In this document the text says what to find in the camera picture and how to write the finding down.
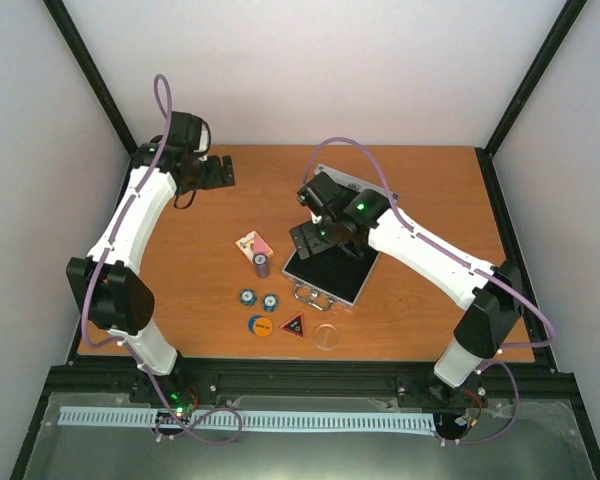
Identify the aluminium poker case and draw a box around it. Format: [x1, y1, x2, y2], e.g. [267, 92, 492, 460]
[282, 164, 399, 311]

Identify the blue green chip stack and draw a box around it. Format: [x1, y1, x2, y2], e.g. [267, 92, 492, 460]
[262, 293, 279, 312]
[239, 289, 257, 306]

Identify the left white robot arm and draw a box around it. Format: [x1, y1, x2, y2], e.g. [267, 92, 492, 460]
[66, 138, 235, 403]

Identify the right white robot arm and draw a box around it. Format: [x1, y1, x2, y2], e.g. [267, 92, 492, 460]
[285, 186, 523, 400]

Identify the tall purple chip stack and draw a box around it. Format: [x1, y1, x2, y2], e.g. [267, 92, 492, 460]
[252, 252, 270, 279]

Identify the playing card deck box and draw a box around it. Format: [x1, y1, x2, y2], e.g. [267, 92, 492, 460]
[235, 231, 273, 261]

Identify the red black triangular button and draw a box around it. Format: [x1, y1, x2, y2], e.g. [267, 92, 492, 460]
[280, 312, 305, 337]

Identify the clear round dealer button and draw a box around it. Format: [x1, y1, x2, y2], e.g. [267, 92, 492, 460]
[314, 324, 341, 351]

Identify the orange blue round button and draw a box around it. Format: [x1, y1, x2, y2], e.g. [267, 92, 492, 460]
[247, 315, 274, 337]

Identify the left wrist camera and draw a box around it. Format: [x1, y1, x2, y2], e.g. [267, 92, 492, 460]
[166, 111, 211, 156]

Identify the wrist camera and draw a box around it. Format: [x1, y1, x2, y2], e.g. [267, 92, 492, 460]
[166, 111, 211, 156]
[297, 172, 346, 220]

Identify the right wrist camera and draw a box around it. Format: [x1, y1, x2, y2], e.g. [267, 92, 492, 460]
[297, 172, 346, 220]

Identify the black aluminium frame rail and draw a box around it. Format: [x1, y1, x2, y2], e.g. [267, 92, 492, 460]
[42, 356, 583, 410]

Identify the white slotted cable duct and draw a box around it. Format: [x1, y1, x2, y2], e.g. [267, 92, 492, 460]
[57, 406, 436, 436]

